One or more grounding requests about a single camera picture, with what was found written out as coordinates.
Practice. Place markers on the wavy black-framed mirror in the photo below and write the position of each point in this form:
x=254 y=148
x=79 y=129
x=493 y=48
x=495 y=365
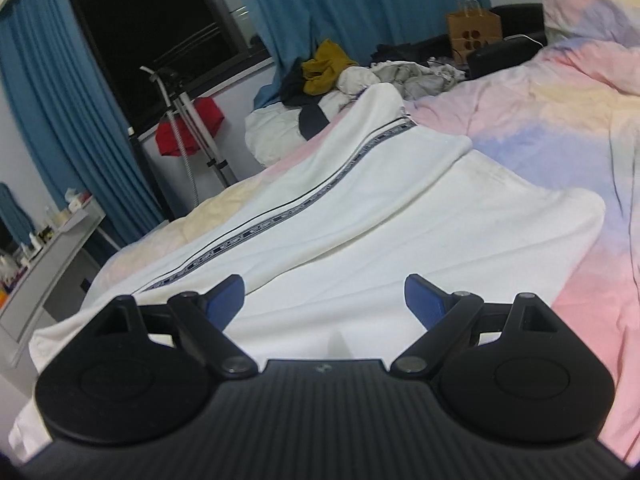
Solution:
x=12 y=215

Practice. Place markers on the white dressing table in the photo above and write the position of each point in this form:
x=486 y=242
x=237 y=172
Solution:
x=45 y=270

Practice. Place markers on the white pants with striped trim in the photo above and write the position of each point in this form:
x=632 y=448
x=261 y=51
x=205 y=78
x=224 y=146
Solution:
x=400 y=220

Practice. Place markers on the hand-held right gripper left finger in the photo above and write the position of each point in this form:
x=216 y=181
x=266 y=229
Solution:
x=225 y=301

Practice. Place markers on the pastel pillow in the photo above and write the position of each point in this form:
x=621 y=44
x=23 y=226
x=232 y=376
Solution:
x=590 y=5

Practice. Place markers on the garment steamer stand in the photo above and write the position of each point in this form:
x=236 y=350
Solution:
x=186 y=102

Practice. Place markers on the brown paper bag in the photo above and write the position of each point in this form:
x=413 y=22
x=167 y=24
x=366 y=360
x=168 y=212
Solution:
x=470 y=25

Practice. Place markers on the pile of clothes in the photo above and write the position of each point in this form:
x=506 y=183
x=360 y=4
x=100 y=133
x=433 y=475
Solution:
x=270 y=130

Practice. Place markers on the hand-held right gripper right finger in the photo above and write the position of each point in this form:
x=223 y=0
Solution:
x=422 y=302

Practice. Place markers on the black cloth pile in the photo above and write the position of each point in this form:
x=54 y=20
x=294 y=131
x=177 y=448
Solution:
x=400 y=50

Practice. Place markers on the black garment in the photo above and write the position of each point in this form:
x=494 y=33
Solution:
x=292 y=87

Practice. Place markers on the white garment with purple label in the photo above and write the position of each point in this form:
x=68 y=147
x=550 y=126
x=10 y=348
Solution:
x=357 y=77

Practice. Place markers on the pastel bed blanket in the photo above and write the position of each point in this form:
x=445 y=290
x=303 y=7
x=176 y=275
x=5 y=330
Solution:
x=550 y=135

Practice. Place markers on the white tissue box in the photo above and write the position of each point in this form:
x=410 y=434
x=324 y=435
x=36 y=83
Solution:
x=77 y=200

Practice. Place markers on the black armchair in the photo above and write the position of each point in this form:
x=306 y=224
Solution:
x=500 y=57

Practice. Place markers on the blue curtain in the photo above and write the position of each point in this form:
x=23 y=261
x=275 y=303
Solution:
x=350 y=0
x=50 y=110

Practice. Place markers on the dark window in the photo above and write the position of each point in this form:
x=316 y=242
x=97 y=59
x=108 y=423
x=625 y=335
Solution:
x=140 y=20

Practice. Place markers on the red garment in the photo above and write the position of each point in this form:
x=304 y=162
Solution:
x=170 y=140

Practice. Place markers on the mustard yellow garment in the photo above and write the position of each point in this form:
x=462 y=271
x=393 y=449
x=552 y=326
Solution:
x=325 y=67

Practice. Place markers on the grey crumpled garment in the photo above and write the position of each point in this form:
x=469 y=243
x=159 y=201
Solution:
x=410 y=77

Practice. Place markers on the group of cosmetic bottles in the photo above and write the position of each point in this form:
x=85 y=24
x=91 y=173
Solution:
x=35 y=242

